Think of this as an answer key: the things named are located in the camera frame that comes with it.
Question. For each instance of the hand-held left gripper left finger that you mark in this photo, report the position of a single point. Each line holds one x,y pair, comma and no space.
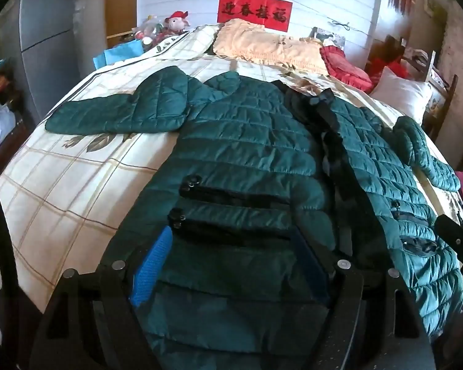
154,266

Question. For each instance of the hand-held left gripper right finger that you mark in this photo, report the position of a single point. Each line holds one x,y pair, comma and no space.
310,269

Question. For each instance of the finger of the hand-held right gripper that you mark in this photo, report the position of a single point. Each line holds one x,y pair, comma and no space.
457,235

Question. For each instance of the green quilted puffer jacket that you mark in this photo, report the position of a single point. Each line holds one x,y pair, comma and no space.
247,142

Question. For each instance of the cream checked floral bed sheet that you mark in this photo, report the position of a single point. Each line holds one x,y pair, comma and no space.
81,185

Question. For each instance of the wooden chair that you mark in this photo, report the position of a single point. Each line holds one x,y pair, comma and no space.
445,92

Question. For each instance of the white pillow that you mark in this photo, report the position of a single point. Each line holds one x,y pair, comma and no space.
403,92

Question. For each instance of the red garment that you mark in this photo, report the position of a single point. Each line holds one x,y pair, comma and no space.
386,67

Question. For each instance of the red frilled cushion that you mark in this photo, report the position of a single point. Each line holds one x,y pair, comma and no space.
345,69

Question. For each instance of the white plastic bag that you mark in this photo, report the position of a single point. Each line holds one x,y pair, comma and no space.
2,125

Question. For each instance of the blue bag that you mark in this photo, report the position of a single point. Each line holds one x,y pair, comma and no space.
117,54

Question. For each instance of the yellow frilled pillow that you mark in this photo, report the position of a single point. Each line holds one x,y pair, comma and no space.
262,46

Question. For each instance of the pile of small toys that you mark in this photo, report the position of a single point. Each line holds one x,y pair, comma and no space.
150,32

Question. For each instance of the framed photo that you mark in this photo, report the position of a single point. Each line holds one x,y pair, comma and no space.
328,36

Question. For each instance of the plush toy with red hat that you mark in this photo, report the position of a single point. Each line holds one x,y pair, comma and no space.
177,21

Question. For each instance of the wooden door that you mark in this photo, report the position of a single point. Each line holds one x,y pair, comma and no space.
121,4

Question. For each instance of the red wall banner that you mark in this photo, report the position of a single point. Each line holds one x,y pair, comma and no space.
254,9

